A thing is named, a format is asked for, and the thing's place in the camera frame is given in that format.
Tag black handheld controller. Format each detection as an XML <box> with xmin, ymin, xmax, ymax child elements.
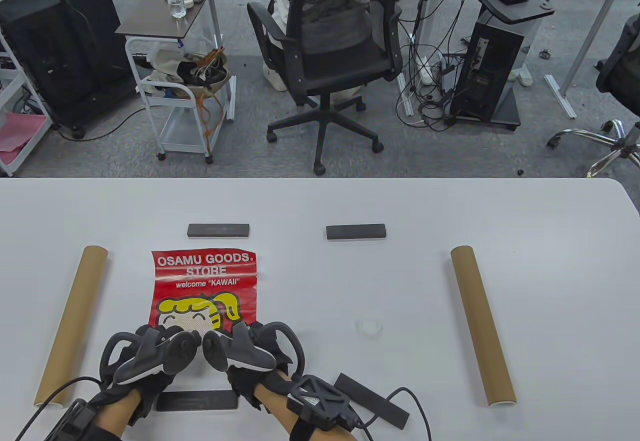
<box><xmin>100</xmin><ymin>328</ymin><xmax>202</xmax><ymax>387</ymax></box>
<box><xmin>202</xmin><ymin>321</ymin><xmax>306</xmax><ymax>377</ymax></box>

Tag large black cabinet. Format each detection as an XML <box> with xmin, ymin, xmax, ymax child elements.
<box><xmin>0</xmin><ymin>0</ymin><xmax>138</xmax><ymax>139</ymax></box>

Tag white metal rack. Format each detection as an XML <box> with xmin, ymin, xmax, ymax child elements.
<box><xmin>0</xmin><ymin>26</ymin><xmax>53</xmax><ymax>177</ymax></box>

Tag silver metal pole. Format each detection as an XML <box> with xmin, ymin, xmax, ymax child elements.
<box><xmin>200</xmin><ymin>0</ymin><xmax>236</xmax><ymax>122</ymax></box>

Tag black floor cable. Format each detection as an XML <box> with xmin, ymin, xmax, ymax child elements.
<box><xmin>57</xmin><ymin>106</ymin><xmax>146</xmax><ymax>142</ymax></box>

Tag red cartoon face poster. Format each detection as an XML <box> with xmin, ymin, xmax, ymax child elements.
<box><xmin>150</xmin><ymin>249</ymin><xmax>258</xmax><ymax>334</ymax></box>

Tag beige bag with cables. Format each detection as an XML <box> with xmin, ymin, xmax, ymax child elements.
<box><xmin>150</xmin><ymin>46</ymin><xmax>232</xmax><ymax>99</ymax></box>

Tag black rectangular weight bar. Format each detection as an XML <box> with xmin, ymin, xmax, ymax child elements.
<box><xmin>156</xmin><ymin>389</ymin><xmax>238</xmax><ymax>413</ymax></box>
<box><xmin>334</xmin><ymin>372</ymin><xmax>410</xmax><ymax>430</ymax></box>
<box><xmin>326</xmin><ymin>223</ymin><xmax>388</xmax><ymax>241</ymax></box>
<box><xmin>187</xmin><ymin>223</ymin><xmax>250</xmax><ymax>239</ymax></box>

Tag white rolling cart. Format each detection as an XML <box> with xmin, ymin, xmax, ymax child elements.
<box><xmin>124</xmin><ymin>36</ymin><xmax>237</xmax><ymax>164</ymax></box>

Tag person's left hand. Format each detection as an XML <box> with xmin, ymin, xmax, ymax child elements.
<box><xmin>99</xmin><ymin>325</ymin><xmax>202</xmax><ymax>429</ymax></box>

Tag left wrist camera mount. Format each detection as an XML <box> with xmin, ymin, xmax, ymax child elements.
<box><xmin>42</xmin><ymin>398</ymin><xmax>101</xmax><ymax>441</ymax></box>

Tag person's right hand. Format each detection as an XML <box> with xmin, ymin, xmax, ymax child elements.
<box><xmin>202</xmin><ymin>321</ymin><xmax>306</xmax><ymax>411</ymax></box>

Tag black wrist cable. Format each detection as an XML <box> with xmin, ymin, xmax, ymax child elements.
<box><xmin>350</xmin><ymin>387</ymin><xmax>433</xmax><ymax>441</ymax></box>
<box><xmin>15</xmin><ymin>376</ymin><xmax>108</xmax><ymax>441</ymax></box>

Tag person's right forearm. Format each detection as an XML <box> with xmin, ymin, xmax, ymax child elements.
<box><xmin>252</xmin><ymin>371</ymin><xmax>358</xmax><ymax>441</ymax></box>

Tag brown cardboard mailing tube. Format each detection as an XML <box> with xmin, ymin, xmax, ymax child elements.
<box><xmin>450</xmin><ymin>245</ymin><xmax>518</xmax><ymax>407</ymax></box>
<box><xmin>33</xmin><ymin>245</ymin><xmax>110</xmax><ymax>408</ymax></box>

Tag pink sheet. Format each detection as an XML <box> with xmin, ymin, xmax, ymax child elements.
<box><xmin>0</xmin><ymin>112</ymin><xmax>48</xmax><ymax>153</ymax></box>

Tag tangle of black cables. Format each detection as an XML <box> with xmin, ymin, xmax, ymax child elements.
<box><xmin>395</xmin><ymin>0</ymin><xmax>481</xmax><ymax>132</ymax></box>

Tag black mesh office chair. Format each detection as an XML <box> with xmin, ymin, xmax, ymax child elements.
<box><xmin>246</xmin><ymin>0</ymin><xmax>412</xmax><ymax>177</ymax></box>

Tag white desk leg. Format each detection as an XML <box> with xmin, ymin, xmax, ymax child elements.
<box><xmin>544</xmin><ymin>0</ymin><xmax>636</xmax><ymax>120</ymax></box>

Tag person's left forearm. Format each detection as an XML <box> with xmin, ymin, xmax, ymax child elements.
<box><xmin>95</xmin><ymin>391</ymin><xmax>143</xmax><ymax>441</ymax></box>

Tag brown side table top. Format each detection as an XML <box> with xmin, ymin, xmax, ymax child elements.
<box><xmin>115</xmin><ymin>0</ymin><xmax>207</xmax><ymax>41</ymax></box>

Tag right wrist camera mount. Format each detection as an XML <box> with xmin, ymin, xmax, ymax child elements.
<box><xmin>286</xmin><ymin>375</ymin><xmax>361</xmax><ymax>433</ymax></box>

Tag black computer tower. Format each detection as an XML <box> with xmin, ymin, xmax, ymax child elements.
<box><xmin>450</xmin><ymin>22</ymin><xmax>525</xmax><ymax>123</ymax></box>

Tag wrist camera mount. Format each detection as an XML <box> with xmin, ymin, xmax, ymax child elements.
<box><xmin>286</xmin><ymin>375</ymin><xmax>361</xmax><ymax>433</ymax></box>
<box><xmin>42</xmin><ymin>398</ymin><xmax>101</xmax><ymax>441</ymax></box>

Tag chrome chair base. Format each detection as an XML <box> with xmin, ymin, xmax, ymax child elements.
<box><xmin>546</xmin><ymin>118</ymin><xmax>640</xmax><ymax>178</ymax></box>

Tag black padded chair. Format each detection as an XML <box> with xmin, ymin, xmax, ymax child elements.
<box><xmin>595</xmin><ymin>13</ymin><xmax>640</xmax><ymax>112</ymax></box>

